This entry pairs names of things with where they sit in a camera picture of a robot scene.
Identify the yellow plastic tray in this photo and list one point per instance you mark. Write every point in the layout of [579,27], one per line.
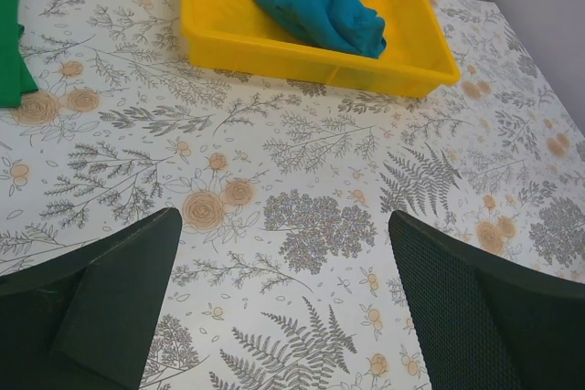
[395,47]

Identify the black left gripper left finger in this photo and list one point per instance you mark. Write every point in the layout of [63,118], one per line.
[86,319]

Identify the folded green t shirt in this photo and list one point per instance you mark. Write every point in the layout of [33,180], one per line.
[16,80]

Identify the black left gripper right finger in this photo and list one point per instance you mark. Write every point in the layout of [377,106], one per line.
[484,322]

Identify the floral table cloth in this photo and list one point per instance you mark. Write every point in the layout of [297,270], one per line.
[284,275]

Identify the blue t shirt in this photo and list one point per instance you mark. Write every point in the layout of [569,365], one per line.
[346,26]

